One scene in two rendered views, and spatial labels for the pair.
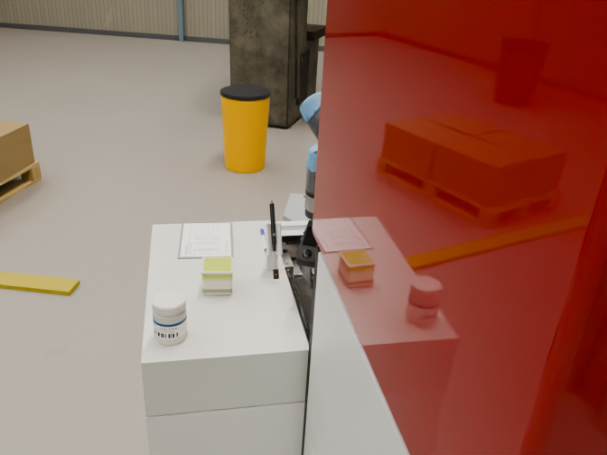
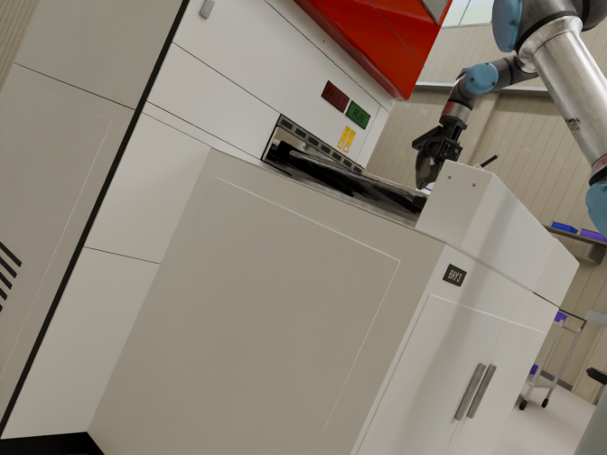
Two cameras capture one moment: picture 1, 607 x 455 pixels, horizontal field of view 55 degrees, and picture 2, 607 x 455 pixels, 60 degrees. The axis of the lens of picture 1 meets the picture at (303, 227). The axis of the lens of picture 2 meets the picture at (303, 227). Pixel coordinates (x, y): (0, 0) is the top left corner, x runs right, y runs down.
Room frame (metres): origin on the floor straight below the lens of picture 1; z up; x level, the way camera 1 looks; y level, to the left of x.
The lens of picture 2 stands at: (2.25, -1.20, 0.77)
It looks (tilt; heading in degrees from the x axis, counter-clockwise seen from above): 2 degrees down; 140
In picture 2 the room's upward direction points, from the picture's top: 24 degrees clockwise
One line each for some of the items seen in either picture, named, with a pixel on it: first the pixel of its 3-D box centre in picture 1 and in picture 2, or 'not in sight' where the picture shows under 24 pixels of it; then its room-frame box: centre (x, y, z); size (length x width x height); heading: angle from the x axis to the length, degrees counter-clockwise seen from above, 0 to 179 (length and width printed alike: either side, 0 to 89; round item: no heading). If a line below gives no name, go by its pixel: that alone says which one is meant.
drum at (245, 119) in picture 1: (245, 129); not in sight; (4.54, 0.51, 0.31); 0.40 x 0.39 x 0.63; 176
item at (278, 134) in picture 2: not in sight; (316, 170); (1.05, -0.25, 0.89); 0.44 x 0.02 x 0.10; 102
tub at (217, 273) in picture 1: (217, 275); not in sight; (1.22, 0.20, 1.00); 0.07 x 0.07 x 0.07; 7
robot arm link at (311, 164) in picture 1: (323, 170); (467, 88); (1.26, -0.04, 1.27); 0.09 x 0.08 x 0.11; 140
